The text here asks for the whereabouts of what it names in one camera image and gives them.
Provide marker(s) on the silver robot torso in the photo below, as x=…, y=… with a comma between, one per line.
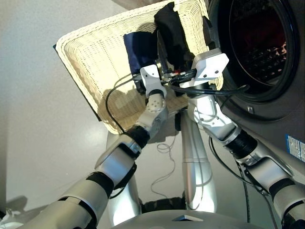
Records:
x=178, y=223

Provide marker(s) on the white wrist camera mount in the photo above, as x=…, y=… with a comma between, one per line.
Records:
x=209, y=64
x=150, y=76

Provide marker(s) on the washing machine label sticker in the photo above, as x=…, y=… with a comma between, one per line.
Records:
x=295, y=146

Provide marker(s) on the black robot foot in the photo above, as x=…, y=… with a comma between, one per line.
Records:
x=177, y=121

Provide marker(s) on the pale woven basket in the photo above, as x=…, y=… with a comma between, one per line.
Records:
x=95, y=59

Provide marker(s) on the dark blue garment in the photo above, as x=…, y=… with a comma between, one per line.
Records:
x=138, y=50

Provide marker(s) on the black robot waist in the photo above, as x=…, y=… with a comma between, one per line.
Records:
x=164, y=204

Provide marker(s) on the black garment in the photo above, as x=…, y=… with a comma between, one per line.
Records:
x=171, y=31

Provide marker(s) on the orange garment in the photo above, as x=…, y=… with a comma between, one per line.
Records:
x=262, y=40

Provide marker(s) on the white plastic floor object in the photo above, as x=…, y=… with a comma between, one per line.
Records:
x=9, y=219

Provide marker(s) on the grey washing machine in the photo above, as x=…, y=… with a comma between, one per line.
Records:
x=262, y=119

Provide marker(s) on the silver door latch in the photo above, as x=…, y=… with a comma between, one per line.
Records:
x=250, y=110

